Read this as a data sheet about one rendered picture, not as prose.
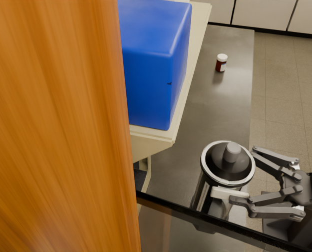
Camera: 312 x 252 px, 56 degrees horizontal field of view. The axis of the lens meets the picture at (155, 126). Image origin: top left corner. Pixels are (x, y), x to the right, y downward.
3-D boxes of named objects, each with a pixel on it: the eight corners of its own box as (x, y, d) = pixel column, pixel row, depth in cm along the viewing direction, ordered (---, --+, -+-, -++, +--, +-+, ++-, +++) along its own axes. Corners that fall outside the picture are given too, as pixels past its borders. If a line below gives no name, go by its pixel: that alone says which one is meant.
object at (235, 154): (200, 180, 57) (206, 160, 52) (206, 145, 63) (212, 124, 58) (248, 192, 56) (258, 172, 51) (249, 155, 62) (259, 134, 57)
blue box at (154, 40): (76, 115, 31) (55, 39, 24) (109, 62, 38) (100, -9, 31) (169, 132, 29) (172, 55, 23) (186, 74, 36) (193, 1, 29)
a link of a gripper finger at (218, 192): (245, 200, 58) (245, 204, 58) (210, 193, 59) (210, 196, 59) (249, 192, 56) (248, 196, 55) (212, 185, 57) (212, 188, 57)
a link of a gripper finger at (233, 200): (255, 203, 57) (255, 217, 55) (228, 198, 58) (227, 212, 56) (257, 199, 56) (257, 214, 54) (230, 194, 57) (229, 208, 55)
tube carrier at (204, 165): (184, 225, 70) (197, 177, 55) (191, 187, 78) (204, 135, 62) (228, 237, 69) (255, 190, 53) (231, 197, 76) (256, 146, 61)
